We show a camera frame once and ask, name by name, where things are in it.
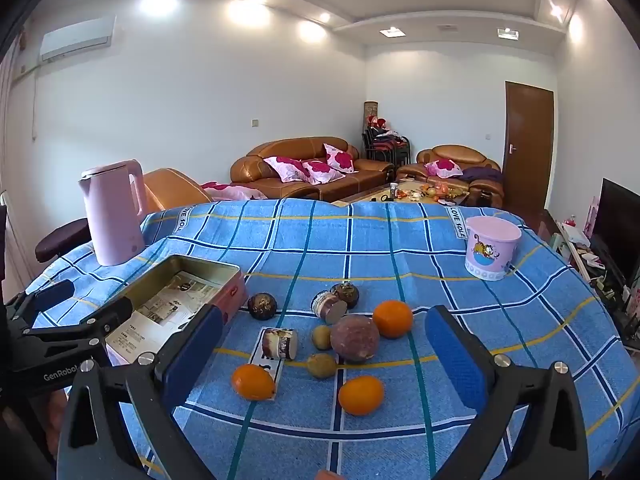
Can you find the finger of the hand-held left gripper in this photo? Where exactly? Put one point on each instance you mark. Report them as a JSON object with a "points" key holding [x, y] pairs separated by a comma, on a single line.
{"points": [[107, 316], [52, 292]]}

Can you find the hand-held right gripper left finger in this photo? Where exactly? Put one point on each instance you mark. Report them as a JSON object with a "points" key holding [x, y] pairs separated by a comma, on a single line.
{"points": [[192, 357]]}

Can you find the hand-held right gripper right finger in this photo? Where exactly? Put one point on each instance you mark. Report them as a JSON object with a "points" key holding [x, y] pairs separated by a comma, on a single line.
{"points": [[455, 355]]}

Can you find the orange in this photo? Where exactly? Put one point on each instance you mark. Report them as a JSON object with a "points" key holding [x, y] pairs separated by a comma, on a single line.
{"points": [[253, 382], [393, 318], [361, 395]]}

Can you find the pink metal tin box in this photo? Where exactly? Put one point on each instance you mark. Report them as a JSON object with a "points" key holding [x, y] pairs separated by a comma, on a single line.
{"points": [[232, 290]]}

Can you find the cut mangosteen half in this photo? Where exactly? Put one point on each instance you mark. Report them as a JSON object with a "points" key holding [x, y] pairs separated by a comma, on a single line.
{"points": [[327, 308], [280, 344]]}

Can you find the purple passion fruit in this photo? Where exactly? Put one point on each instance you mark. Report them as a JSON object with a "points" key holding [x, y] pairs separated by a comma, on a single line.
{"points": [[355, 338]]}

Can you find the small brown kiwi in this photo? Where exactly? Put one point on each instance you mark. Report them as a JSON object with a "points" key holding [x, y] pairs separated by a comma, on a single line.
{"points": [[321, 365], [322, 336]]}

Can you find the dark maroon chair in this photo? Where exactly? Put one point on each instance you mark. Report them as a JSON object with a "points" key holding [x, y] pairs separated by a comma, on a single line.
{"points": [[60, 240]]}

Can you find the printed paper leaflet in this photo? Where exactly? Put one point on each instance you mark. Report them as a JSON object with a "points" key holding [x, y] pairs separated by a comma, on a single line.
{"points": [[160, 305]]}

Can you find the pink electric kettle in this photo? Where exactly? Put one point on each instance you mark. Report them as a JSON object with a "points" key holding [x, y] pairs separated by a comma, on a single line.
{"points": [[110, 210]]}

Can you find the pink cartoon bucket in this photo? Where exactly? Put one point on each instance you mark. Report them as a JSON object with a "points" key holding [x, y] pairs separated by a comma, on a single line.
{"points": [[490, 255]]}

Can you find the blue plaid tablecloth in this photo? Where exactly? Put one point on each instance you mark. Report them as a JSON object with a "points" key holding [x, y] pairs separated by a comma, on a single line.
{"points": [[375, 240]]}

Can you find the orange leather armchair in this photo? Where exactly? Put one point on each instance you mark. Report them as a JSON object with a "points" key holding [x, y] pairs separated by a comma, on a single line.
{"points": [[170, 187]]}

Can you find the cluttered television stand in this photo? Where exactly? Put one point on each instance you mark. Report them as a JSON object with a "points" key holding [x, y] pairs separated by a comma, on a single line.
{"points": [[585, 260]]}

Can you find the pile of colourful snacks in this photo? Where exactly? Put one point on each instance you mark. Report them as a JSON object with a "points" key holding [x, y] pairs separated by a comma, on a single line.
{"points": [[435, 190]]}

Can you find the pink floral blanket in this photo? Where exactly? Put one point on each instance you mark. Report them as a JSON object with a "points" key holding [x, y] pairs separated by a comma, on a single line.
{"points": [[230, 191]]}

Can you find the purple cloth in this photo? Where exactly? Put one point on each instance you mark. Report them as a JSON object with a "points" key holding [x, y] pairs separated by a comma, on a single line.
{"points": [[482, 175]]}

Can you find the wooden coffee table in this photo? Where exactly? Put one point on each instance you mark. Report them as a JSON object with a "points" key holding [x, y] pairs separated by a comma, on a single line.
{"points": [[360, 195]]}

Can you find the pink floral pillow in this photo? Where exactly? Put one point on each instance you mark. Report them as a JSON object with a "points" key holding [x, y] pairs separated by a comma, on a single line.
{"points": [[445, 167], [320, 170], [340, 157], [282, 167]]}

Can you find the pink bag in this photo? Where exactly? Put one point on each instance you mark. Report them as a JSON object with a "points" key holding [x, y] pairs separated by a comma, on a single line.
{"points": [[593, 215]]}

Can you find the brown leather loveseat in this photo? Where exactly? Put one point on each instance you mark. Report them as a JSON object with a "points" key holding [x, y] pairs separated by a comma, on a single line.
{"points": [[450, 152]]}

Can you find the brown leather sofa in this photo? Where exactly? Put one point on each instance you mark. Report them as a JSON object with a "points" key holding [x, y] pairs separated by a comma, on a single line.
{"points": [[370, 170]]}

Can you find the black television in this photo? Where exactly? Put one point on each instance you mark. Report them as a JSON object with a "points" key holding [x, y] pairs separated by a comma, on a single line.
{"points": [[620, 230]]}

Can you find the brown wooden door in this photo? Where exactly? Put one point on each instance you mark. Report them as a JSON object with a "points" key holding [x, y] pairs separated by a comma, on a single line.
{"points": [[530, 150]]}

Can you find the stacked black chairs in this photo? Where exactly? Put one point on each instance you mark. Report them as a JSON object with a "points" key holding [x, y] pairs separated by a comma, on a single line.
{"points": [[385, 147]]}

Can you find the red plush toys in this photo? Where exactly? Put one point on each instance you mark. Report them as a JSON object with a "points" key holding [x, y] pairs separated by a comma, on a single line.
{"points": [[375, 121]]}

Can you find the white air conditioner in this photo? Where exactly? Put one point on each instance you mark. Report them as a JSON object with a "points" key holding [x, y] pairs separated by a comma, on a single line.
{"points": [[77, 37]]}

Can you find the tall patterned vase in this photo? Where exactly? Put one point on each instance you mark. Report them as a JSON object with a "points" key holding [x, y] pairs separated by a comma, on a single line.
{"points": [[370, 110]]}

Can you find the square ceiling light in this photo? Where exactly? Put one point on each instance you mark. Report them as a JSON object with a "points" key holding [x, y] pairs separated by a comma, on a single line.
{"points": [[391, 33], [508, 34]]}

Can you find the round ceiling spotlight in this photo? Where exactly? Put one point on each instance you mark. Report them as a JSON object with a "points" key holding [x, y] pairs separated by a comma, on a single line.
{"points": [[324, 17], [555, 10]]}

